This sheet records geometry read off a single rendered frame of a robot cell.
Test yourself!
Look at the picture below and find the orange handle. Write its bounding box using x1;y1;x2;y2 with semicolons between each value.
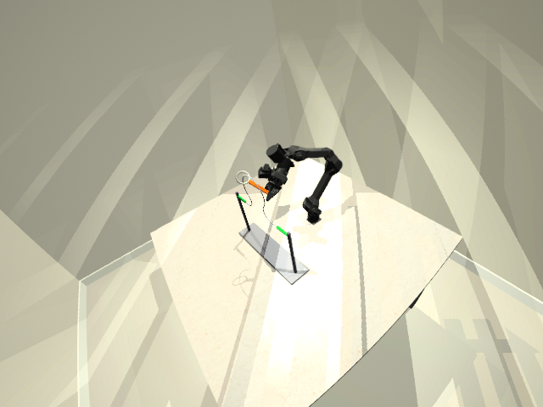
236;171;268;194

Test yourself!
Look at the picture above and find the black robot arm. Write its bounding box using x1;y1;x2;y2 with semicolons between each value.
258;143;343;225

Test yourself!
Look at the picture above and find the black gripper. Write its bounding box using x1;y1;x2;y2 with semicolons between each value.
265;166;288;202

